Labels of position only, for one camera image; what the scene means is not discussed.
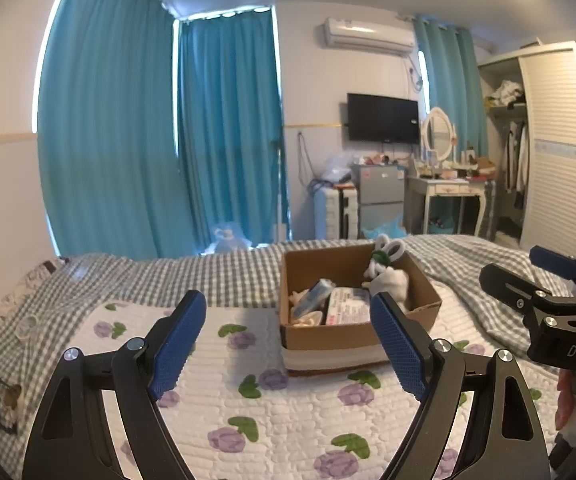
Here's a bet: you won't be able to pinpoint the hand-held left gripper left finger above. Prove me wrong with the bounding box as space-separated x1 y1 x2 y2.
22 289 207 480

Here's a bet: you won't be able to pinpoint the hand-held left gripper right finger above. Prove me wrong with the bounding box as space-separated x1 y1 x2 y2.
369 291 554 480

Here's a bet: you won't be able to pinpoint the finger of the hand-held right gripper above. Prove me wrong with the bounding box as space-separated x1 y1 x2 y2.
529 245 576 283
479 262 554 328

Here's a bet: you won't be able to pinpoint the white labelled packet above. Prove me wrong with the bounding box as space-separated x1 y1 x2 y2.
324 287 373 326

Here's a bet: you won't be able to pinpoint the white plush toy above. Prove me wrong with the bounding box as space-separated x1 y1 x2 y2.
363 265 411 313

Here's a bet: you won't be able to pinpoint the brown cardboard box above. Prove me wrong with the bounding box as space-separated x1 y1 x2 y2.
279 242 443 378

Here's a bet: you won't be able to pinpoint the grey-blue tube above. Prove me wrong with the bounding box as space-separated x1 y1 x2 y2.
295 278 336 318

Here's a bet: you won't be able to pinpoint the grey checked duvet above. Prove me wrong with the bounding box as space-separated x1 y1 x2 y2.
0 234 576 461

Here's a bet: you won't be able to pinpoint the hanging clothes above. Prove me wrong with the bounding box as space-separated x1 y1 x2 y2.
500 120 529 208

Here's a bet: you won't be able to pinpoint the white louvred wardrobe door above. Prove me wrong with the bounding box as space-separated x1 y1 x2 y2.
518 42 576 251

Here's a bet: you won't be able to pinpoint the white dressing table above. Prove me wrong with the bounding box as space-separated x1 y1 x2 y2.
405 172 489 238

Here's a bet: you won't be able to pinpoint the blue plastic bag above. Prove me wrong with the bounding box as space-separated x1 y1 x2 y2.
362 215 409 239

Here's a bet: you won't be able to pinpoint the white floral quilted mat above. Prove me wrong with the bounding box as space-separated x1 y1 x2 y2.
0 300 569 480

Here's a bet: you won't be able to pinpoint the white ribbed suitcase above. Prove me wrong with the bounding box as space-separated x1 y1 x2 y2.
313 185 359 241

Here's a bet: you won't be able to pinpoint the grey mini fridge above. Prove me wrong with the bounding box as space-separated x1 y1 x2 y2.
352 164 407 236

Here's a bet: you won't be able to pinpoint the white oval vanity mirror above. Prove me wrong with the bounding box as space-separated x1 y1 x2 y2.
420 106 456 163

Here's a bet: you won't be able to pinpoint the folded clothes pile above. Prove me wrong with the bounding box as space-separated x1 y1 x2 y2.
488 79 526 108

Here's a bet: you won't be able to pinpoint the white mop pole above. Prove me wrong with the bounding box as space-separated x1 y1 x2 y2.
273 137 289 243

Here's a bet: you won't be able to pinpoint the clear plastic bags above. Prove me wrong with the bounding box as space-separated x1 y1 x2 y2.
318 152 353 183

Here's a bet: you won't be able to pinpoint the white wardrobe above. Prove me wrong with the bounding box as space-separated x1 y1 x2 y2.
478 41 576 251

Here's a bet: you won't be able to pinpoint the light teal curtain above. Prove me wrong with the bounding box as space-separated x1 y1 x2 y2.
413 15 489 161

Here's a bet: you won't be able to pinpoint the narrow teal curtain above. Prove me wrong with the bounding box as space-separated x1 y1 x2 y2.
175 7 289 256

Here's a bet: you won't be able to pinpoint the wide teal curtain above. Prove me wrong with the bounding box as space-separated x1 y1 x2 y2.
35 0 189 261

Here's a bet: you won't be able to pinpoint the white air conditioner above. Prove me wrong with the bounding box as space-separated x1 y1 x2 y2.
323 17 415 56

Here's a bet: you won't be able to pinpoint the black wall television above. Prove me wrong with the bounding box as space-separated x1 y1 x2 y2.
347 93 419 144

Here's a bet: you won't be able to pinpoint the black wall cable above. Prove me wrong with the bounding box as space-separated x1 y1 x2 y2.
295 130 319 186

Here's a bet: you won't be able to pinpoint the air conditioner power cable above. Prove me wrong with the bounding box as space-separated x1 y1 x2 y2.
408 55 426 93

